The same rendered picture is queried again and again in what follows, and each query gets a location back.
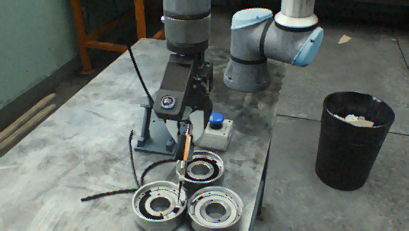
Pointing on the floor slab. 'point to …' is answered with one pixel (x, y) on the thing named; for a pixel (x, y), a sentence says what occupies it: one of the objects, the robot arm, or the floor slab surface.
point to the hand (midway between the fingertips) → (185, 141)
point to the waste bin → (350, 138)
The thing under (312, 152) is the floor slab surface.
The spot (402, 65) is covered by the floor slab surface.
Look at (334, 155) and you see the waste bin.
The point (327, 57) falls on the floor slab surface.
